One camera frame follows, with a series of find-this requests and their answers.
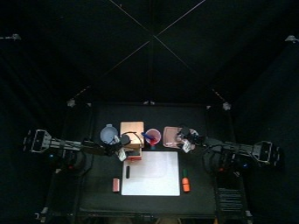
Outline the white cutting board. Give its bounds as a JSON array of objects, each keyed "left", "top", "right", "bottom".
[{"left": 121, "top": 150, "right": 182, "bottom": 197}]

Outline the pink tray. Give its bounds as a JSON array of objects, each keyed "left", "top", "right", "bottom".
[{"left": 163, "top": 126, "right": 201, "bottom": 149}]

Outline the orange toy carrot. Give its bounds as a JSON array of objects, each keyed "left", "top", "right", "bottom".
[{"left": 182, "top": 169, "right": 193, "bottom": 193}]

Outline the pink rectangular block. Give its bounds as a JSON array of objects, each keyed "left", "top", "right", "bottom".
[{"left": 113, "top": 178, "right": 122, "bottom": 193}]

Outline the wooden drawer box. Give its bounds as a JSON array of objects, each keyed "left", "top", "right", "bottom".
[{"left": 119, "top": 121, "right": 146, "bottom": 150}]

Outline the black label plate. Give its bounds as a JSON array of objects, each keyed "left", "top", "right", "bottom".
[{"left": 218, "top": 187, "right": 243, "bottom": 214}]

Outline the red drawer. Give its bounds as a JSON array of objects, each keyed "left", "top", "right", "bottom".
[{"left": 126, "top": 148, "right": 143, "bottom": 162}]

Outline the pink cup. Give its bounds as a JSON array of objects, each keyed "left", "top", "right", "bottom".
[{"left": 145, "top": 128, "right": 163, "bottom": 147}]

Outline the blue toy utensil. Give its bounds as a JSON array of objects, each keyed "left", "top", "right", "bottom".
[{"left": 142, "top": 131, "right": 155, "bottom": 142}]

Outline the grey blue bowl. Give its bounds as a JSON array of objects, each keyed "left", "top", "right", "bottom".
[{"left": 99, "top": 123, "right": 119, "bottom": 145}]

